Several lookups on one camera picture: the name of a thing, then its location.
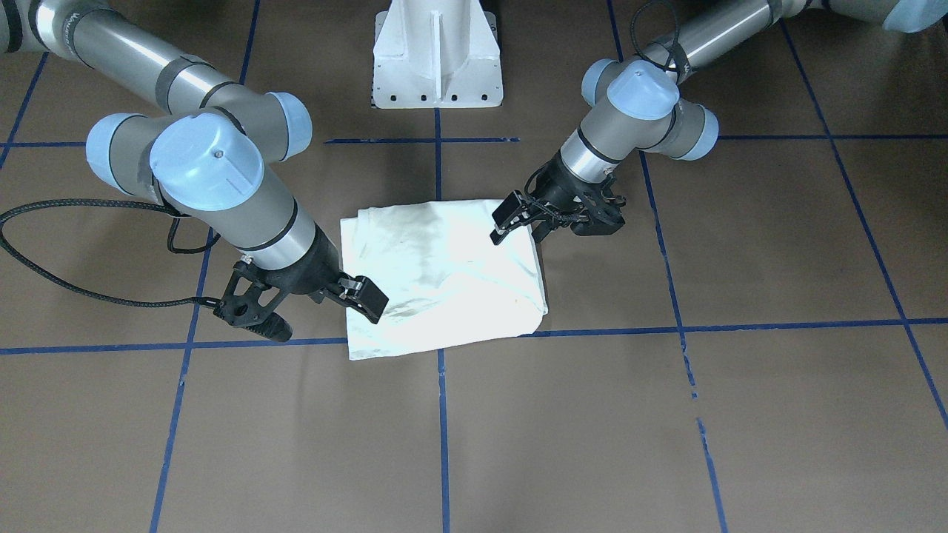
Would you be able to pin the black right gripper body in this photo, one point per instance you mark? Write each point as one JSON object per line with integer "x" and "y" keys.
{"x": 317, "y": 265}

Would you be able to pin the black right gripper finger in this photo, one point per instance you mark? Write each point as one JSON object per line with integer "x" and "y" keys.
{"x": 359, "y": 293}

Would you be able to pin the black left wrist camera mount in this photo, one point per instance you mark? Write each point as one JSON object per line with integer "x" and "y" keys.
{"x": 601, "y": 214}

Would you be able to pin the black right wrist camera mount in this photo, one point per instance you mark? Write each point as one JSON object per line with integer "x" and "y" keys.
{"x": 240, "y": 306}

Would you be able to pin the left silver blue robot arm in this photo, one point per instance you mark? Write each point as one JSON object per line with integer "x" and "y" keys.
{"x": 635, "y": 105}

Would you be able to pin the cream long-sleeve cat shirt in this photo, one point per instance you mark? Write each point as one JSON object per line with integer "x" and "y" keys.
{"x": 447, "y": 283}

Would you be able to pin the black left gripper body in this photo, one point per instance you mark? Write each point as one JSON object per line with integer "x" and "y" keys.
{"x": 561, "y": 189}

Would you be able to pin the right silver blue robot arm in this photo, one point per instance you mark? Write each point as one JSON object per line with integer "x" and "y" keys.
{"x": 208, "y": 157}

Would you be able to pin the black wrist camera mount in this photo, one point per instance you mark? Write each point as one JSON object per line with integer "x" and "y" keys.
{"x": 601, "y": 214}
{"x": 240, "y": 306}

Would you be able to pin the white camera pole with base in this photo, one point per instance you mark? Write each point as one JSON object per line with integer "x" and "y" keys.
{"x": 437, "y": 54}

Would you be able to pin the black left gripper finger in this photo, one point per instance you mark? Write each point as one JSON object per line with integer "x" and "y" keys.
{"x": 518, "y": 209}
{"x": 549, "y": 223}

